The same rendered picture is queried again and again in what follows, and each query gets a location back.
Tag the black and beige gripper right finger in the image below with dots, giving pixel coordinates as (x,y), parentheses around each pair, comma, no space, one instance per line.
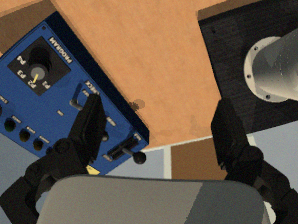
(245,163)

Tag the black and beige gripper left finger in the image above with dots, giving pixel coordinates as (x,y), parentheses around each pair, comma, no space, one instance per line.
(70,156)

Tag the blue control console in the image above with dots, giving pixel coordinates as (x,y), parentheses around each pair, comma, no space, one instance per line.
(41,111)

